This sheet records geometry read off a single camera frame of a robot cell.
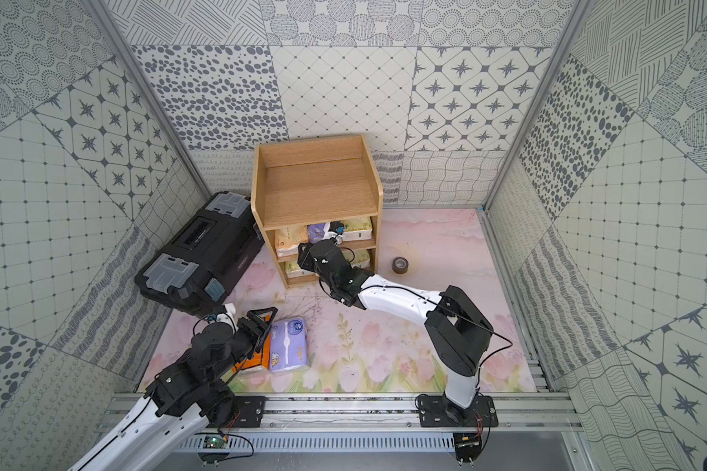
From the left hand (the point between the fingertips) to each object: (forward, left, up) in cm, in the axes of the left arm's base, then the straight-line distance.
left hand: (274, 312), depth 74 cm
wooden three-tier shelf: (+30, -7, +15) cm, 34 cm away
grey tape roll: (+26, -35, -16) cm, 46 cm away
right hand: (+18, -6, +3) cm, 19 cm away
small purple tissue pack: (+23, -8, +4) cm, 25 cm away
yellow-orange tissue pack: (+20, 0, +5) cm, 21 cm away
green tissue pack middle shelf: (+25, -21, +5) cm, 33 cm away
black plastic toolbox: (+12, +23, 0) cm, 26 cm away
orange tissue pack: (-8, +5, -12) cm, 15 cm away
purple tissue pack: (-4, -2, -12) cm, 12 cm away
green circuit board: (-26, +14, -19) cm, 35 cm away
